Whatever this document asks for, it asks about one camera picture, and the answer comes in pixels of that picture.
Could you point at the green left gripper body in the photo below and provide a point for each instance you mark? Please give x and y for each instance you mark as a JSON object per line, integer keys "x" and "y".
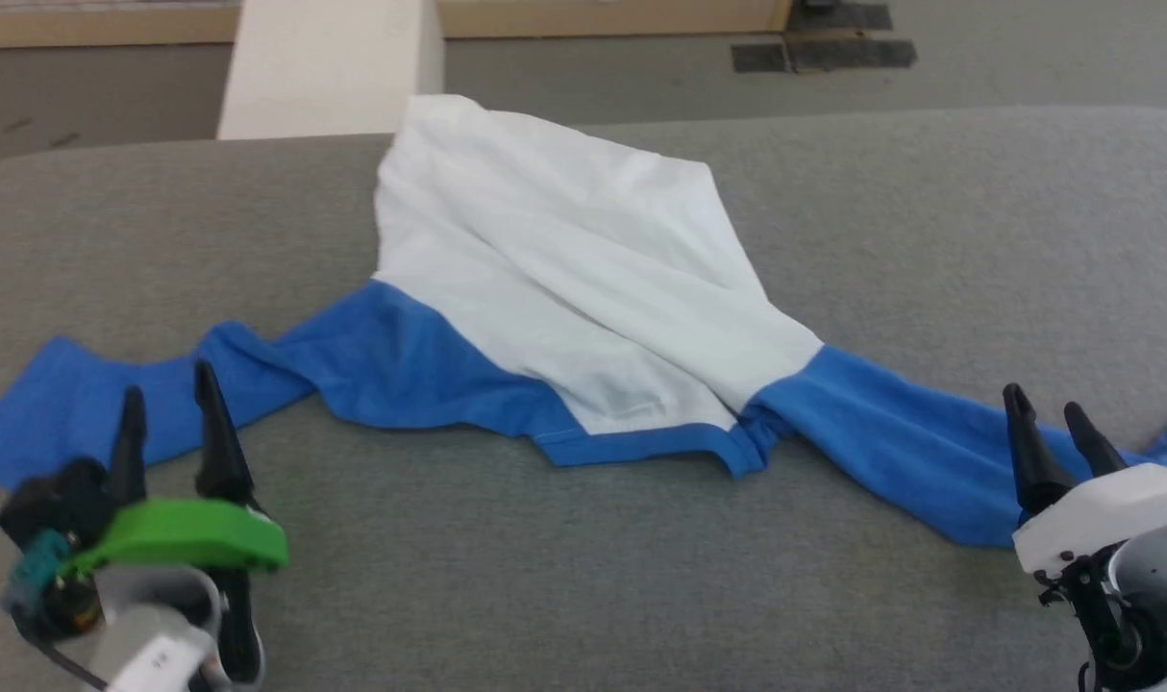
{"x": 189, "y": 533}

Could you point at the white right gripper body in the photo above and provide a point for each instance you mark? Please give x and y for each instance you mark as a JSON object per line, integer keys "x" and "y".
{"x": 1103, "y": 509}

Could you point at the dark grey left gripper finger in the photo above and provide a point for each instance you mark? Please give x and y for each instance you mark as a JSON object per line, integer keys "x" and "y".
{"x": 220, "y": 452}
{"x": 130, "y": 452}

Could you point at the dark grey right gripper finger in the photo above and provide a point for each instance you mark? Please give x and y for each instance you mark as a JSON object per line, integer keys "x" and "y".
{"x": 1035, "y": 461}
{"x": 1095, "y": 447}

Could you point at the white and blue garment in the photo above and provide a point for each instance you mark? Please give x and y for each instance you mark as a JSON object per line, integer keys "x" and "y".
{"x": 564, "y": 250}

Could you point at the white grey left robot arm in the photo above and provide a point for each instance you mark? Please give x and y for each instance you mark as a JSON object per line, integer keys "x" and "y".
{"x": 151, "y": 654}

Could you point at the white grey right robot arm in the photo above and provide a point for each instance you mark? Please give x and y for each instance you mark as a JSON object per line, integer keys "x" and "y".
{"x": 1160, "y": 577}

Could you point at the white rectangular box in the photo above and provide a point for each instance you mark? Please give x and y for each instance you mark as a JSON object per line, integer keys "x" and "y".
{"x": 324, "y": 67}

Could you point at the black taped floor plate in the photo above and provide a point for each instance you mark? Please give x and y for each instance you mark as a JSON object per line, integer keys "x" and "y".
{"x": 824, "y": 55}

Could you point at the lemon print partition panel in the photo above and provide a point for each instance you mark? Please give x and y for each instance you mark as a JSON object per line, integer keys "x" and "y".
{"x": 593, "y": 17}

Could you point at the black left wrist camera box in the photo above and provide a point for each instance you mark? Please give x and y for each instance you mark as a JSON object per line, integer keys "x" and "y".
{"x": 64, "y": 495}

